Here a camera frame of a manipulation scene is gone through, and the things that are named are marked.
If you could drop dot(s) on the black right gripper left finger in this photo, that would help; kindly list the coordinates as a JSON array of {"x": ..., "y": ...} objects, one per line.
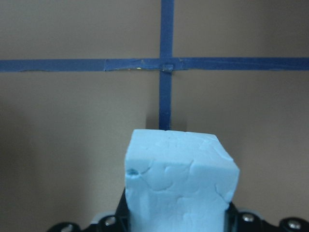
[{"x": 116, "y": 222}]

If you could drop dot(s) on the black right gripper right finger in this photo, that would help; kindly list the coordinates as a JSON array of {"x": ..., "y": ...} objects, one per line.
[{"x": 237, "y": 220}]

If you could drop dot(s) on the light blue block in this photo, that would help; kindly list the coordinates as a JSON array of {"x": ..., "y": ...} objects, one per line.
[{"x": 178, "y": 181}]

